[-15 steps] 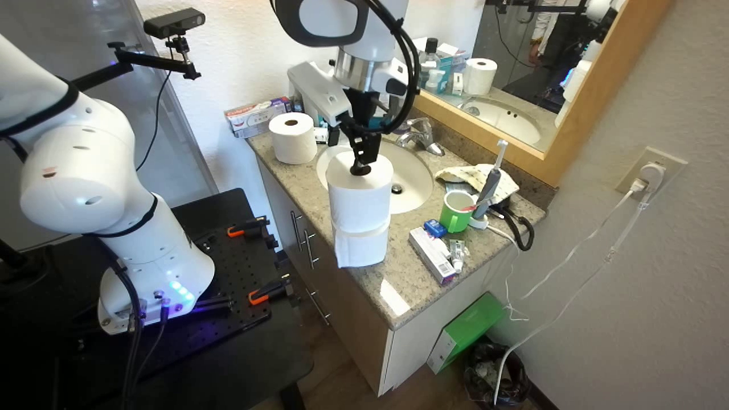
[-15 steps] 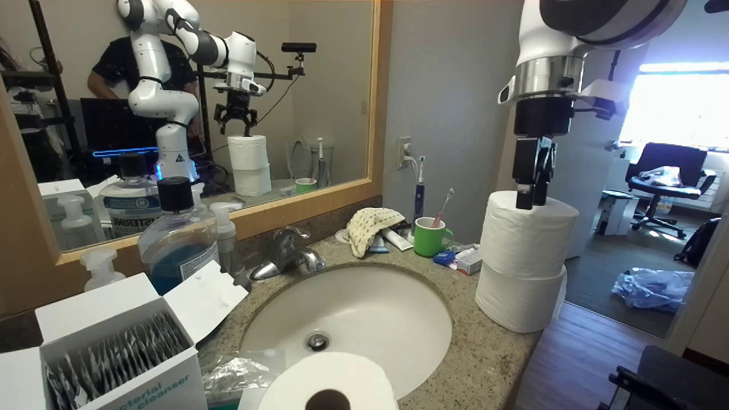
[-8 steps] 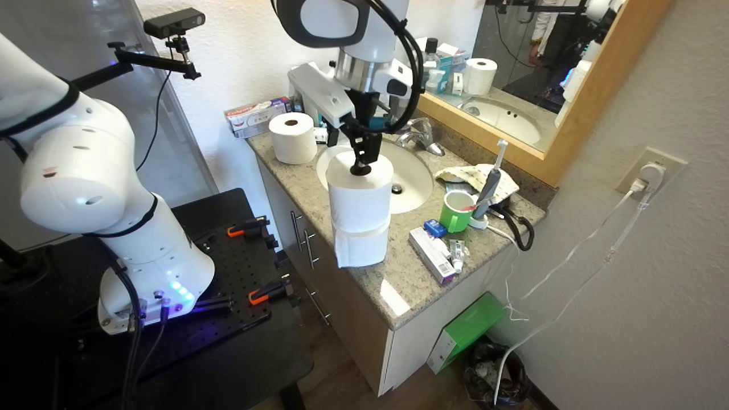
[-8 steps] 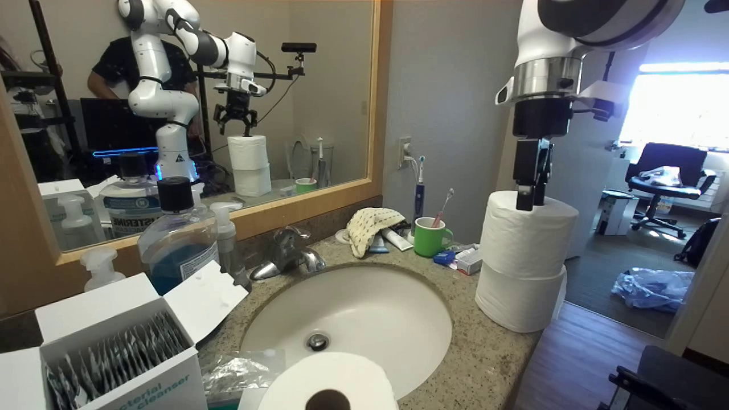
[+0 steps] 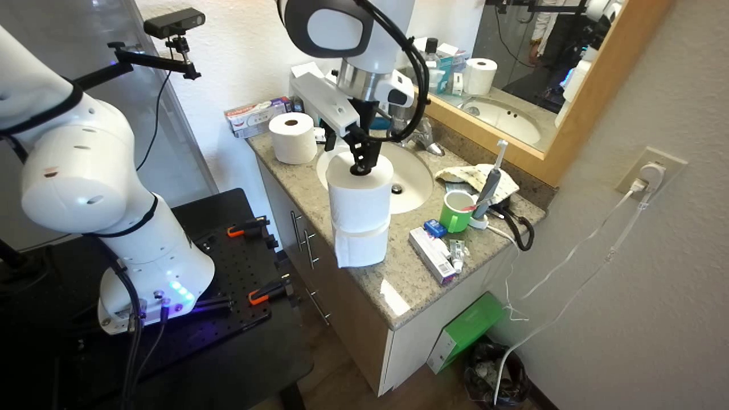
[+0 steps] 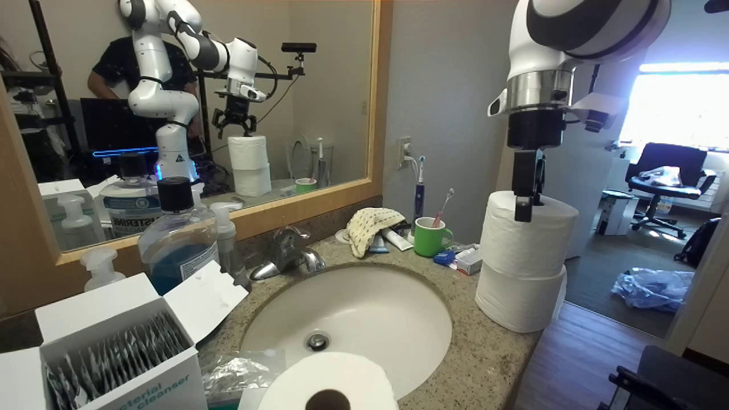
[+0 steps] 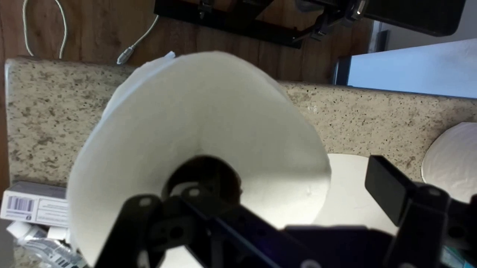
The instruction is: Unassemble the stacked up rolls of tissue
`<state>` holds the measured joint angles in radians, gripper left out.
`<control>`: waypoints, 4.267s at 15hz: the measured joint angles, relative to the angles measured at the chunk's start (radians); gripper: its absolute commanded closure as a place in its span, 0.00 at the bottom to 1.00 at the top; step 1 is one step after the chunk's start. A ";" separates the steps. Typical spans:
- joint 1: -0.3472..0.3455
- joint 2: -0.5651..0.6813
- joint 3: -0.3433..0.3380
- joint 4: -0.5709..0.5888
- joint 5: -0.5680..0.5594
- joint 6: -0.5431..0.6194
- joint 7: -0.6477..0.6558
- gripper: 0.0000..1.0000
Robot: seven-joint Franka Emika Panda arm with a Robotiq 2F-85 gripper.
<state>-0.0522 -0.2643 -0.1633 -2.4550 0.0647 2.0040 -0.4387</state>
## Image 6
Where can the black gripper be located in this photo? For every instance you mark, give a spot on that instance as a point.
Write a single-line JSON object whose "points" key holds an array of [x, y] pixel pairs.
{"points": [[537, 128]]}

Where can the white toilet paper roll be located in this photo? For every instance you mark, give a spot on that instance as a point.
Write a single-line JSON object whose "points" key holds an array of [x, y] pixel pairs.
{"points": [[524, 242], [519, 298], [334, 377]]}

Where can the pink manual toothbrush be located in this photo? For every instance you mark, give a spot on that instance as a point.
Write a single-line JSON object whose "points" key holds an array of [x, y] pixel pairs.
{"points": [[442, 205]]}

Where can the white storage container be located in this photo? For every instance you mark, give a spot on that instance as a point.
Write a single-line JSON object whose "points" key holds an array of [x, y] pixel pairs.
{"points": [[617, 217]]}

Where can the small white cardboard box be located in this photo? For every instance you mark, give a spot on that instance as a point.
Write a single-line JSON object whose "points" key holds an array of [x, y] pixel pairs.
{"points": [[469, 259]]}

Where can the electric toothbrush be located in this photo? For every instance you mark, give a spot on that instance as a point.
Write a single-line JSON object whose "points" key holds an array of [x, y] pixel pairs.
{"points": [[417, 194]]}

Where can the small blue packet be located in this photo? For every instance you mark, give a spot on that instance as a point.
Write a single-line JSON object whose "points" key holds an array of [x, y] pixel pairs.
{"points": [[446, 257]]}

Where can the green ceramic mug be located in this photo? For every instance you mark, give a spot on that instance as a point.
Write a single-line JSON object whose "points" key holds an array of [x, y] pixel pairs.
{"points": [[429, 239]]}

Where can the black office chair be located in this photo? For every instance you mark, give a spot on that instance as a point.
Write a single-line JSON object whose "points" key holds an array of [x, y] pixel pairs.
{"points": [[669, 172]]}

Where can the white toothpaste tube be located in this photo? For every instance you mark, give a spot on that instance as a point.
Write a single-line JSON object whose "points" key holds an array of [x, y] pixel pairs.
{"points": [[397, 239]]}

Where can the blue plastic bag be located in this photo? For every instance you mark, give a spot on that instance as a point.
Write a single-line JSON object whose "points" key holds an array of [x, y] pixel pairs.
{"points": [[653, 287]]}

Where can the bright window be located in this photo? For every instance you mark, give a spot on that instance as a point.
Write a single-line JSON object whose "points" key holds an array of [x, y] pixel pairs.
{"points": [[679, 106]]}

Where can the cream patterned washcloth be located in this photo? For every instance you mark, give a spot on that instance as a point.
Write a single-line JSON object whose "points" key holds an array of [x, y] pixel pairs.
{"points": [[368, 223]]}

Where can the black bag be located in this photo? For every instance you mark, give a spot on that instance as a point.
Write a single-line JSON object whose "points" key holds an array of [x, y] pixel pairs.
{"points": [[699, 242]]}

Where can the white oval sink basin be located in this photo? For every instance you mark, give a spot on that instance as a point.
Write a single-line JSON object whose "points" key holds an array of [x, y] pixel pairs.
{"points": [[365, 309]]}

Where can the chrome sink faucet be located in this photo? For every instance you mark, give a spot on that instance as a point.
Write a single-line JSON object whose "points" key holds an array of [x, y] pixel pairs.
{"points": [[292, 252]]}

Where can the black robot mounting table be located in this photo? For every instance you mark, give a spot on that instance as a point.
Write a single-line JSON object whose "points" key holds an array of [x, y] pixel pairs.
{"points": [[676, 382]]}

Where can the small clear soap pump bottle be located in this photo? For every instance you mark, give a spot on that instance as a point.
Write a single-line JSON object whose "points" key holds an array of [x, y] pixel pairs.
{"points": [[227, 242]]}

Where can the clear bag with small box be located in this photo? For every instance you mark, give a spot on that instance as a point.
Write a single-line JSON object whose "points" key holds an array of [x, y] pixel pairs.
{"points": [[230, 377]]}

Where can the open white box with packets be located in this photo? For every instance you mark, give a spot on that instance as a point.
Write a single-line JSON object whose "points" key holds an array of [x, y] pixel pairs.
{"points": [[151, 387]]}

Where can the clear pump dispenser bottle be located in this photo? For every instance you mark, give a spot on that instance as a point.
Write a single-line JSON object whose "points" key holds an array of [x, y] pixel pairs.
{"points": [[104, 268]]}

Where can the white wall outlet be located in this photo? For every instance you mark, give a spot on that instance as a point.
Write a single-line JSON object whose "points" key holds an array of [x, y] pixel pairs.
{"points": [[406, 153]]}

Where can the wood framed wall mirror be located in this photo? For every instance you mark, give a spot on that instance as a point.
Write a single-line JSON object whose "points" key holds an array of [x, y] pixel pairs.
{"points": [[303, 203]]}

